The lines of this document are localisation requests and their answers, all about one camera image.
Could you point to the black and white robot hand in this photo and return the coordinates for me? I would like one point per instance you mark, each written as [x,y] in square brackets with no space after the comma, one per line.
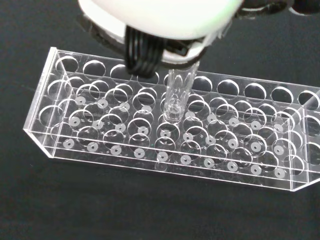
[160,17]

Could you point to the clear acrylic test tube rack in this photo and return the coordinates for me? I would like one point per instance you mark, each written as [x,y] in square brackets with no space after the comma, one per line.
[160,130]

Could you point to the black bench cloth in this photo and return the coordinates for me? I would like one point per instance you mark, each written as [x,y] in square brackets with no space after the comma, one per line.
[125,212]

